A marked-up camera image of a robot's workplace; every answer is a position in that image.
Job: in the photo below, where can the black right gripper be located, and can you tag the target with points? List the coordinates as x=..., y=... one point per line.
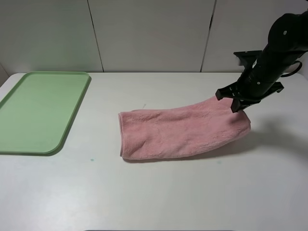
x=252, y=86

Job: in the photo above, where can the pink terry towel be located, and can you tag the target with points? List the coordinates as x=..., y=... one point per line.
x=149, y=134

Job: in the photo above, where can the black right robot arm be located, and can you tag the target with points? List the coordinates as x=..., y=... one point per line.
x=287, y=42

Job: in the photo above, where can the green plastic tray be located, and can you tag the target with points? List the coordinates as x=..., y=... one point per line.
x=38, y=112

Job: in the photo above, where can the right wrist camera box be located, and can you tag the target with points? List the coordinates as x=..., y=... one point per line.
x=247, y=58

